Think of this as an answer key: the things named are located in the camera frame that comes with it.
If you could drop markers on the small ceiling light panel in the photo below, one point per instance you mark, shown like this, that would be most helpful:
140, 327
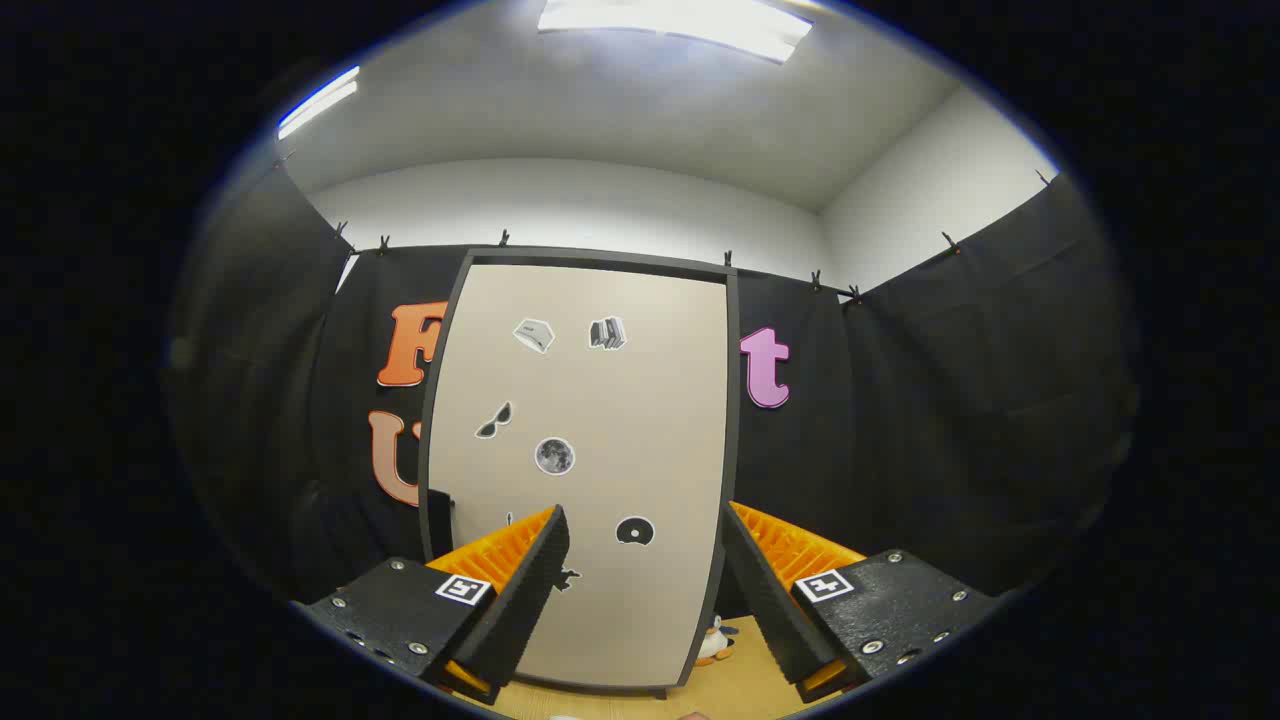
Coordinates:
318, 102

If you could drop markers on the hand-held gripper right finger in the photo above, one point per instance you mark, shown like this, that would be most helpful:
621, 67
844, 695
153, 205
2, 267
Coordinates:
770, 610

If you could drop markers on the penguin plush toy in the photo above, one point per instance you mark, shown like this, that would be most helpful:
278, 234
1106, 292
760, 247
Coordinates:
714, 640

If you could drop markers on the black backdrop cloth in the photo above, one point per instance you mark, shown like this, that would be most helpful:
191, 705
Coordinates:
950, 400

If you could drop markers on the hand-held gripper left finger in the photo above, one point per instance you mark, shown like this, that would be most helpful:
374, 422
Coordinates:
530, 590

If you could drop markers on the large ceiling light panel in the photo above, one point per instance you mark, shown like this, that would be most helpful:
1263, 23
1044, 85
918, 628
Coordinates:
680, 22

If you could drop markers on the dark grey shoe cabinet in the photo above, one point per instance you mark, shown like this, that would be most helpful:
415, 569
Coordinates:
733, 420

